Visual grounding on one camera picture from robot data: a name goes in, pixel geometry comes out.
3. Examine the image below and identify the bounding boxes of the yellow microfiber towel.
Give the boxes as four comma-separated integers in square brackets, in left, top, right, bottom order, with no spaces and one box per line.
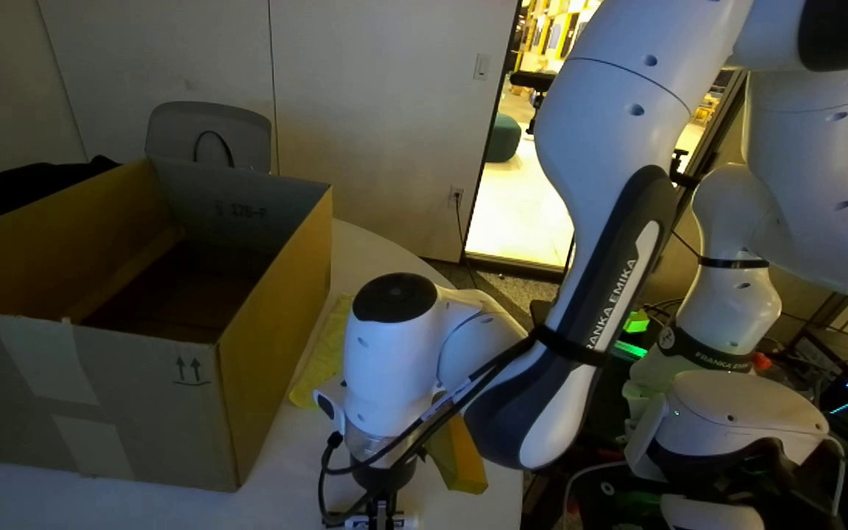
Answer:
[288,298,351,408]

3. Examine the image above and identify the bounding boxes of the green lit electronics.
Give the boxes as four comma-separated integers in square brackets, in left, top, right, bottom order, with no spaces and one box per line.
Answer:
[614,309,655,358]

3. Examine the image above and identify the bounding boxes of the brown cardboard box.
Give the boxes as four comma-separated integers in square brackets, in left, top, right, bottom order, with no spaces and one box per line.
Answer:
[0,161,332,492]

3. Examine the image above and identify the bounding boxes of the black bag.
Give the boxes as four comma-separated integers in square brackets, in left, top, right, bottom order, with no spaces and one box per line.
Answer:
[0,156,114,215]

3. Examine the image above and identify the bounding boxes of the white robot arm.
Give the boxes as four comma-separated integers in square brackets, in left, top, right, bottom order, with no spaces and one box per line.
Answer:
[329,0,848,530]

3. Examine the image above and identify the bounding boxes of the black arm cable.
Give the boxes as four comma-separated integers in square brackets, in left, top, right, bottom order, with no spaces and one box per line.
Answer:
[316,333,544,523]

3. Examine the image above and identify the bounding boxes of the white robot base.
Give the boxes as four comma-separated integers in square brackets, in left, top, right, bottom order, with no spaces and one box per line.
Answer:
[624,364,848,530]

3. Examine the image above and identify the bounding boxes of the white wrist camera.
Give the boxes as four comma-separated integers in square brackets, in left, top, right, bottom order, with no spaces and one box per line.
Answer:
[313,384,347,431]

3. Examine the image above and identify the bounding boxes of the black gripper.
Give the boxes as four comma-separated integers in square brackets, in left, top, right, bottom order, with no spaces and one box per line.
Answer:
[353,458,415,530]

